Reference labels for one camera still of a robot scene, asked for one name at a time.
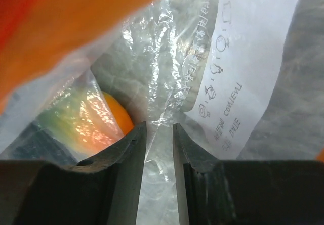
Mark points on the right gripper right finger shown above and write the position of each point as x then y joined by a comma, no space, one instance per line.
197,182

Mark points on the green orange fake mango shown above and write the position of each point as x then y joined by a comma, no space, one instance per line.
85,120

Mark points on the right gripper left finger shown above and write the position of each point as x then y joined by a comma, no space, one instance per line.
122,166

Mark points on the clear zip top bag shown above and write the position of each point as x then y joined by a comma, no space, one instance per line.
155,67

